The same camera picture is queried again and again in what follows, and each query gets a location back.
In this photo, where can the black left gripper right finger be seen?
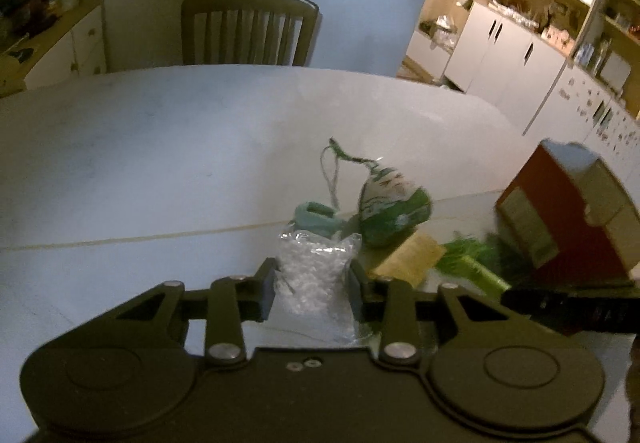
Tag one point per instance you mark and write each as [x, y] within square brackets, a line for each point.
[387, 305]

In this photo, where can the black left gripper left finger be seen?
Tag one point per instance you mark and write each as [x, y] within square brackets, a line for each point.
[231, 301]

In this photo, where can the clear bag white beads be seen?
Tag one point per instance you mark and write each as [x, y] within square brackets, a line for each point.
[311, 284]

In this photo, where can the green white plush keychain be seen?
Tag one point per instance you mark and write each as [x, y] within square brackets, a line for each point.
[390, 205]

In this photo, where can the red cardboard box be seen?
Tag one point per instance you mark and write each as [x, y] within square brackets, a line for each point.
[571, 217]

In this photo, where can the yellow carton box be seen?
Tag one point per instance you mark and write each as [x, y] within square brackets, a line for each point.
[411, 260]

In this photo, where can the green pen toy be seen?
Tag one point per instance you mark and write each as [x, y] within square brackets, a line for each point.
[490, 283]

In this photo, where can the green fringed cloth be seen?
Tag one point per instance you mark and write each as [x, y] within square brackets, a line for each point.
[482, 252]

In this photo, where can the teal small pouch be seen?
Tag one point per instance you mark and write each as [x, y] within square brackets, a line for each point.
[317, 218]

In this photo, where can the dark wooden slatted chair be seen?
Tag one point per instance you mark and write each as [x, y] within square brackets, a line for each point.
[250, 32]

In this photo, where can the white drawer cabinet wood top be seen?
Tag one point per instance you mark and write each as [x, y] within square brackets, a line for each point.
[74, 47]

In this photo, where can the white wall cabinet unit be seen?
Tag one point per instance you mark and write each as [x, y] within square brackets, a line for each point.
[554, 68]

